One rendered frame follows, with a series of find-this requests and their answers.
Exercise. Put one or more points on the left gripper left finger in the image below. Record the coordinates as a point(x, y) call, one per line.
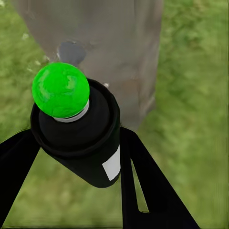
point(17, 155)

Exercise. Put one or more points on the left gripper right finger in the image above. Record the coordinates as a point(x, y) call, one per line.
point(166, 209)

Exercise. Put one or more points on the pesticide atomizer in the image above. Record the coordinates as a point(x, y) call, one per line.
point(76, 120)

